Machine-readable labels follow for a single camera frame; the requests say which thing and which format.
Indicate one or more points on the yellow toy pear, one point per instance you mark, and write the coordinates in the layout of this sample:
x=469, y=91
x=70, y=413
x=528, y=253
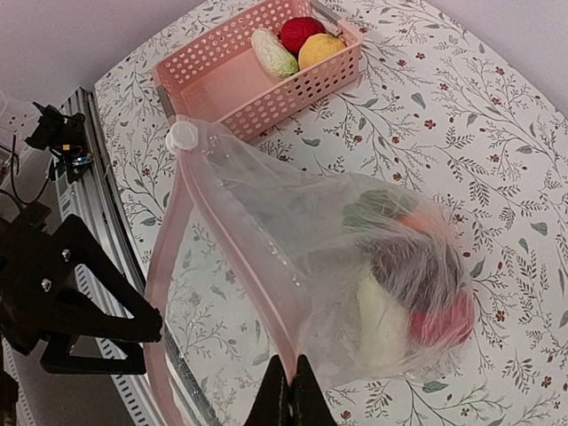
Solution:
x=318, y=48

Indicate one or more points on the pink perforated plastic basket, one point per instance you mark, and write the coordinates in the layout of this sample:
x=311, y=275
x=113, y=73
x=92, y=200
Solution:
x=217, y=77

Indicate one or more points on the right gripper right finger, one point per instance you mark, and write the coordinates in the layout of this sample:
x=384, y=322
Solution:
x=308, y=406

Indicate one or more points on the orange toy tangerine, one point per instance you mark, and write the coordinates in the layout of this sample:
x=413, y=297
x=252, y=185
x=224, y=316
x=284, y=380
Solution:
x=421, y=222

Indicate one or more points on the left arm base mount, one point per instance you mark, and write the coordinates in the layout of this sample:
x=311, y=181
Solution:
x=65, y=138

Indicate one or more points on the red knitted toy fruit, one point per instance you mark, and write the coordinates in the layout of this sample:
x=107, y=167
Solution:
x=296, y=31

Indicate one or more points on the red toy apple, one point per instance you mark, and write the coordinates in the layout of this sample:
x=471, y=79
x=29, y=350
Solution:
x=446, y=328

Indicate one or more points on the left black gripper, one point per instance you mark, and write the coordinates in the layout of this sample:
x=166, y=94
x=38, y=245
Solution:
x=18, y=288

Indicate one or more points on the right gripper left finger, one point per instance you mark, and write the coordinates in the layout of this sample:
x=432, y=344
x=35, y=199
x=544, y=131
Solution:
x=270, y=407

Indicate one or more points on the clear zip top bag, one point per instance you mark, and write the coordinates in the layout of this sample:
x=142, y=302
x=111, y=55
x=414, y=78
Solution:
x=252, y=260

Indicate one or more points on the white toy cabbage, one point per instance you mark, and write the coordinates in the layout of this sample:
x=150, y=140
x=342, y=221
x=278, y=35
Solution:
x=276, y=60

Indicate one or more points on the floral patterned table mat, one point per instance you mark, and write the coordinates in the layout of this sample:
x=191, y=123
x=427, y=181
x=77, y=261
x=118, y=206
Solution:
x=432, y=109

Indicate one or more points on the dark maroon toy beet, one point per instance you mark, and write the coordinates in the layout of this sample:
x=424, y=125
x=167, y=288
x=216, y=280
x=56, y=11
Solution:
x=422, y=275

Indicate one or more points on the white toy radish with leaves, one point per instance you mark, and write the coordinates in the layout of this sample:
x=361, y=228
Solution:
x=383, y=321

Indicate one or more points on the front aluminium rail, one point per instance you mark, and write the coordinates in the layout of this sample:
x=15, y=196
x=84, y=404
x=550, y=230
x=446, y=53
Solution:
x=98, y=288

